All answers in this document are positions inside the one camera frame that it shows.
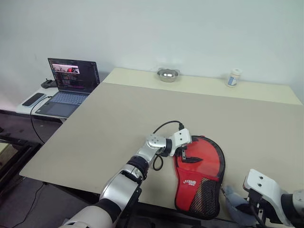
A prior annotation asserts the black laptop cable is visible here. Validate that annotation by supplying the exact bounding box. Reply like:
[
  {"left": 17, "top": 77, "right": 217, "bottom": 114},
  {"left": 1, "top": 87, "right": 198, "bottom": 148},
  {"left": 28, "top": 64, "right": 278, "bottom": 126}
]
[{"left": 30, "top": 95, "right": 52, "bottom": 144}]

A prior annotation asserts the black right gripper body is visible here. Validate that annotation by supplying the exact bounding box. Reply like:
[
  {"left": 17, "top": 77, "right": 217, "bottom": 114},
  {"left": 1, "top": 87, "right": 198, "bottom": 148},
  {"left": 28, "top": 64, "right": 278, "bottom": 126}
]
[{"left": 246, "top": 189, "right": 285, "bottom": 224}]

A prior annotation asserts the white side table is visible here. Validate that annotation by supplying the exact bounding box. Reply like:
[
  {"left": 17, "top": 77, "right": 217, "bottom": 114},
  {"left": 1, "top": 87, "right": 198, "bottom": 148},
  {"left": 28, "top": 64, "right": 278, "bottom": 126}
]
[{"left": 15, "top": 85, "right": 67, "bottom": 123}]

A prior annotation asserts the white plastic bottle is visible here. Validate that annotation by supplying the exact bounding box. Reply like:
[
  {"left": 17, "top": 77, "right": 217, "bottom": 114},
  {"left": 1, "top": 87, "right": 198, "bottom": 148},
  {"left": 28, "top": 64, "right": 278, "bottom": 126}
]
[{"left": 226, "top": 68, "right": 244, "bottom": 87}]

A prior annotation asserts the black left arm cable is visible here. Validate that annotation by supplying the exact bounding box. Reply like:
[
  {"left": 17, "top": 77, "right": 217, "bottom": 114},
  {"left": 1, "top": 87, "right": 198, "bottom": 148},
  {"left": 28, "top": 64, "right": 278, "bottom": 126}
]
[{"left": 152, "top": 121, "right": 185, "bottom": 171}]

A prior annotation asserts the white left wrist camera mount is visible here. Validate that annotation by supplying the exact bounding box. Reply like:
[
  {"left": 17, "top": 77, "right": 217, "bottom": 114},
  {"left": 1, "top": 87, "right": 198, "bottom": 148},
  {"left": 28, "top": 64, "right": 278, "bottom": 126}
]
[{"left": 169, "top": 129, "right": 192, "bottom": 158}]

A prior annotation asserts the red and black paddle case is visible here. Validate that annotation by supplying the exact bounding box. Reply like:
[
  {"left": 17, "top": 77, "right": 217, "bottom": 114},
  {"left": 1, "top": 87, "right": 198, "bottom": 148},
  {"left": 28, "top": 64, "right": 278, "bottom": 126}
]
[{"left": 172, "top": 135, "right": 226, "bottom": 220}]

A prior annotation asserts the black phone in pale case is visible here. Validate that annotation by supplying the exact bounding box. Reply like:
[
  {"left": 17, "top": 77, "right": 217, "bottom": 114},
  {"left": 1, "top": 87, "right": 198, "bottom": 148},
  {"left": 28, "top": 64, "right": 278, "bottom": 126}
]
[{"left": 21, "top": 93, "right": 46, "bottom": 108}]

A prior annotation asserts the grey plush zipper charm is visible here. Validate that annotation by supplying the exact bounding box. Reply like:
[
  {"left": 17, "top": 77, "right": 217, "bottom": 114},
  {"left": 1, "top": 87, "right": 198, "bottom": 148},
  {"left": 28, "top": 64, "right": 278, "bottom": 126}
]
[{"left": 222, "top": 184, "right": 253, "bottom": 228}]

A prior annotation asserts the grey open laptop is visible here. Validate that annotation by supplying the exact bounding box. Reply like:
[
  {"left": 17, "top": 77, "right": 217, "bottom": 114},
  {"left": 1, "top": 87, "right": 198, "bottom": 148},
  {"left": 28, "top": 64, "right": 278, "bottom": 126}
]
[{"left": 35, "top": 57, "right": 100, "bottom": 119}]

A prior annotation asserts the black game controller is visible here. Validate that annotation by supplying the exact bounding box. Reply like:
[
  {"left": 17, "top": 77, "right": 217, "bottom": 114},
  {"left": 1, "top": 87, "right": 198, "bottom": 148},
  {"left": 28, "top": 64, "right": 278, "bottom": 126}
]
[{"left": 40, "top": 79, "right": 58, "bottom": 89}]

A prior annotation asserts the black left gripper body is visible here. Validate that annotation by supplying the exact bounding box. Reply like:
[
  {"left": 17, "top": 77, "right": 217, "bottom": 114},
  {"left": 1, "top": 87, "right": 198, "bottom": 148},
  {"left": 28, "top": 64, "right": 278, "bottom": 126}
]
[{"left": 176, "top": 145, "right": 190, "bottom": 162}]

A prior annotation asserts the steel bowl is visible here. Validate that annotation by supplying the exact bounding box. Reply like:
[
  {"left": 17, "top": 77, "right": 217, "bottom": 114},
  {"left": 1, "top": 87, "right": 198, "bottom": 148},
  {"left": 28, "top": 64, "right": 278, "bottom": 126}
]
[{"left": 156, "top": 67, "right": 181, "bottom": 83}]

